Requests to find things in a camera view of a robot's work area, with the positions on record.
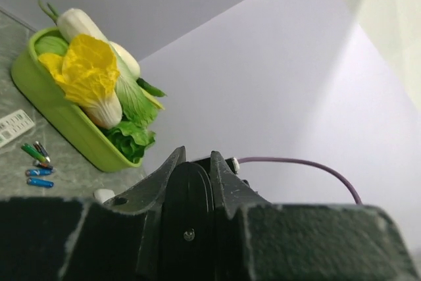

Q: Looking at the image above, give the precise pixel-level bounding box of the white radish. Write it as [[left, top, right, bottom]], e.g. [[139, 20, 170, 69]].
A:
[[37, 0, 109, 43]]

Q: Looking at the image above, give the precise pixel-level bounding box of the white remote control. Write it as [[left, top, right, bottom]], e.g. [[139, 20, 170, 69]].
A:
[[93, 189, 115, 203]]

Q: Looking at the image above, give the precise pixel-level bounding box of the green plastic tray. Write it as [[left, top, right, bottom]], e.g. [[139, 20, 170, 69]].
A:
[[11, 27, 142, 172]]

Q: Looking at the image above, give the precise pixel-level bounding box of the green lettuce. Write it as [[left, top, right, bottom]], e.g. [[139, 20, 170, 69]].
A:
[[102, 120, 155, 164]]

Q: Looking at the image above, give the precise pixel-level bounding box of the green round vegetable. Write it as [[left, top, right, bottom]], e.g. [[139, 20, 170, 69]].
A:
[[34, 36, 68, 56]]

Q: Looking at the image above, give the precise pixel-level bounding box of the black battery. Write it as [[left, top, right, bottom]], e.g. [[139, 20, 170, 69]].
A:
[[34, 141, 51, 163], [33, 160, 54, 170]]

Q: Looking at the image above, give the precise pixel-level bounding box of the black remote control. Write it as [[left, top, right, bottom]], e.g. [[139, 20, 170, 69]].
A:
[[159, 163, 214, 281]]

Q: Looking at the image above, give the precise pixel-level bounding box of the green napa cabbage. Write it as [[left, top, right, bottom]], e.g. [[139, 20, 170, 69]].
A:
[[109, 43, 158, 127]]

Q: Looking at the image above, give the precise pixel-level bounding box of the small white button remote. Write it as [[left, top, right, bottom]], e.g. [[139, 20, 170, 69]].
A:
[[0, 109, 35, 147]]

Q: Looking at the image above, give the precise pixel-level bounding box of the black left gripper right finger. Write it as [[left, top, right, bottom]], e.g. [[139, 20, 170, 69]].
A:
[[210, 151, 420, 280]]

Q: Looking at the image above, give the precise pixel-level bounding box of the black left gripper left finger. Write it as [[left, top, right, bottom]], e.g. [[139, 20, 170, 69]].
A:
[[1, 147, 186, 280]]

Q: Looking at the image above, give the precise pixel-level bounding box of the yellow napa cabbage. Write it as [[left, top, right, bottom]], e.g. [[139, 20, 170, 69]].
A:
[[38, 34, 122, 130]]

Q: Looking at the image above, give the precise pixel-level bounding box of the blue battery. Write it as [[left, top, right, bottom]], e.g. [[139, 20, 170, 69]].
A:
[[25, 169, 55, 176], [26, 177, 54, 188]]

